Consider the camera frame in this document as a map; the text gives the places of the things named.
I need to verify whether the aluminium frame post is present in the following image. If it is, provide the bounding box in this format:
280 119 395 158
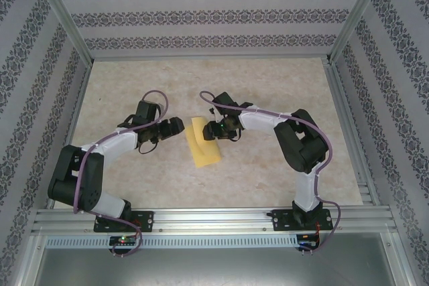
28 0 95 64
326 0 395 64

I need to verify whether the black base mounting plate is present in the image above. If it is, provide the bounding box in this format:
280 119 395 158
93 211 154 233
271 208 332 232

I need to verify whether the thin black cable loop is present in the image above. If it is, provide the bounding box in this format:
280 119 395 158
217 128 244 143
137 138 161 157

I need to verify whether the purple cable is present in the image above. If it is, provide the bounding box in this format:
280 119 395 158
72 90 168 259
199 90 343 253

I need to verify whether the aluminium mounting rail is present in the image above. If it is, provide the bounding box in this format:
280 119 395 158
32 207 400 235

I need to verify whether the grey metal shelf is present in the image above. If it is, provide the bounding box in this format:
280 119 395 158
19 234 416 286

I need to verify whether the slotted grey cable duct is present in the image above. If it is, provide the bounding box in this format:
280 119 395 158
45 234 318 248

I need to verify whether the yellow paper sheet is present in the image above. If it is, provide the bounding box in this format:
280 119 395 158
185 117 223 169

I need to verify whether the small controller board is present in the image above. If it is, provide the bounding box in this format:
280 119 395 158
297 233 320 246
109 235 137 246

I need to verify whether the aluminium side rail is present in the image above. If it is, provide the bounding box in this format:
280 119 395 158
323 59 381 207
46 61 94 209

